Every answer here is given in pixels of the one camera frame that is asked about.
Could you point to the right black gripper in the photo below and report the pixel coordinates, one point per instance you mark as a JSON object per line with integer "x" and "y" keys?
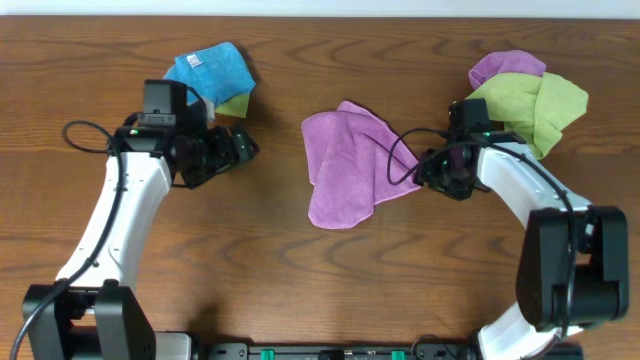
{"x": 428, "y": 174}

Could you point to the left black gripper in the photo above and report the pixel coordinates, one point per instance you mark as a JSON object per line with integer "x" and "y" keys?
{"x": 239, "y": 146}

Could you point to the purple microfiber cloth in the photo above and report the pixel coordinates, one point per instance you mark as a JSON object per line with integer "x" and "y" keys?
{"x": 352, "y": 155}

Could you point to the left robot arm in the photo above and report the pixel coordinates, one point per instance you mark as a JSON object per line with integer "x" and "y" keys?
{"x": 91, "y": 310}

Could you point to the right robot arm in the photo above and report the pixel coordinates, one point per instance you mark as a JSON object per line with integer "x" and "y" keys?
{"x": 573, "y": 271}

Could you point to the green folded cloth under blue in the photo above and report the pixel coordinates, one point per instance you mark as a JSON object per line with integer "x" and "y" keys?
{"x": 236, "y": 106}

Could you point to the green crumpled cloth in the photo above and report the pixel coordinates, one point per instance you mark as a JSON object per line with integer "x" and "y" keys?
{"x": 538, "y": 109}

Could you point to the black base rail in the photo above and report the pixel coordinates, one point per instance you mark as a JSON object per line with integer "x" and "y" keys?
{"x": 431, "y": 350}

